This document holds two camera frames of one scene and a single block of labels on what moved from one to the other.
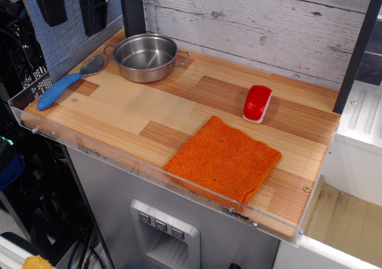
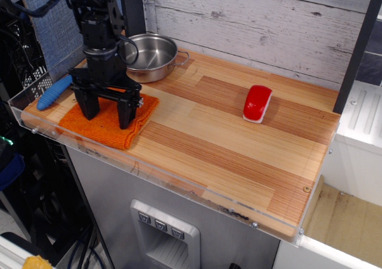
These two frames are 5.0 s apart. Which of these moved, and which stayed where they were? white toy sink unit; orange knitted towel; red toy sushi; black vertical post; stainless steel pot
Moved: orange knitted towel
Stayed: white toy sink unit; red toy sushi; black vertical post; stainless steel pot
